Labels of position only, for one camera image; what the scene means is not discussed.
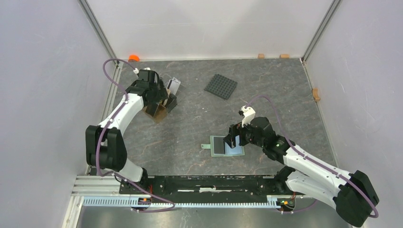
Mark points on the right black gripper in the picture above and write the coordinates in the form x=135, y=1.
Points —
x=235, y=130

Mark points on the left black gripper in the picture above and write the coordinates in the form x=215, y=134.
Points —
x=161, y=94

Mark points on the green card holder wallet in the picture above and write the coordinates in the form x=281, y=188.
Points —
x=237, y=151

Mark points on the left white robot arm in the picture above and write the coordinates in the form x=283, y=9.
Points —
x=105, y=147

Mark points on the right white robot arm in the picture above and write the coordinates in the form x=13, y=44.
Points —
x=352, y=195

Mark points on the gold credit card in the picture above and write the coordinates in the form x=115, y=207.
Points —
x=164, y=102

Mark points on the orange round cap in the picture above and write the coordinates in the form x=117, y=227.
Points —
x=133, y=58

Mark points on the dark grey lego baseplate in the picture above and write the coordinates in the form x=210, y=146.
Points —
x=221, y=86

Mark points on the curved wooden block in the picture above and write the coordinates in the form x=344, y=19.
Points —
x=315, y=94

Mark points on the flat wooden block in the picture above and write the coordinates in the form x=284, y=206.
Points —
x=284, y=56

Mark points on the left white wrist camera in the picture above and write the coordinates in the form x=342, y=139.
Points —
x=136, y=70

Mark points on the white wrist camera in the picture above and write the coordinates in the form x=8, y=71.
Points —
x=136, y=70
x=248, y=114

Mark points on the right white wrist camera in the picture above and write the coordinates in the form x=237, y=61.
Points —
x=248, y=114

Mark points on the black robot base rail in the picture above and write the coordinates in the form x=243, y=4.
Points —
x=214, y=188

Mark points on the left aluminium frame post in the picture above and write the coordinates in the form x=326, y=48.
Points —
x=97, y=27

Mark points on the aluminium frame post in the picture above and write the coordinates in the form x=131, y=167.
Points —
x=97, y=27
x=320, y=30

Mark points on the right aluminium frame post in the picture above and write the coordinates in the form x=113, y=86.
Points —
x=320, y=30

